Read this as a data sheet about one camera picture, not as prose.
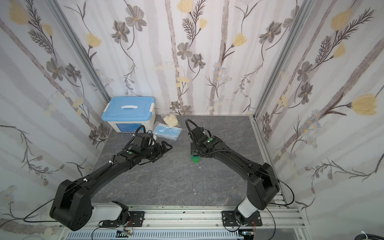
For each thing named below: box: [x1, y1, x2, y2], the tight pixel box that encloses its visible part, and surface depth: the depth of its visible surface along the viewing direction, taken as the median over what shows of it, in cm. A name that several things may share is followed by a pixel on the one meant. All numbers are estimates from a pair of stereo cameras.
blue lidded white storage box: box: [101, 96, 156, 133], surface depth 103 cm
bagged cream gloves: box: [160, 112, 180, 128], surface depth 117 cm
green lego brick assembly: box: [191, 155, 202, 164], surface depth 90 cm
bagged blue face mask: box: [152, 121, 184, 141], surface depth 113 cm
